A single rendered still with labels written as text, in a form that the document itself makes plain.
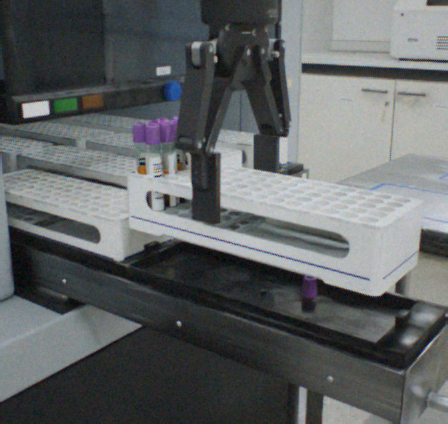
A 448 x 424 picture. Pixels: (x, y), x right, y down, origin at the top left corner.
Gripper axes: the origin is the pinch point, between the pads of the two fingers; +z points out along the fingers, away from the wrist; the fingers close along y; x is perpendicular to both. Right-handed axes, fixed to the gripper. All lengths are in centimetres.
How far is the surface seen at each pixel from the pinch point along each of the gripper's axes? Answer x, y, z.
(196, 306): 0.5, -6.4, 11.2
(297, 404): 8, 28, 45
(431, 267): 45, 217, 91
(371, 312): -14.4, 3.0, 11.2
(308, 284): -7.5, 2.4, 9.8
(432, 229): -12.1, 27.4, 9.5
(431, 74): 59, 234, 6
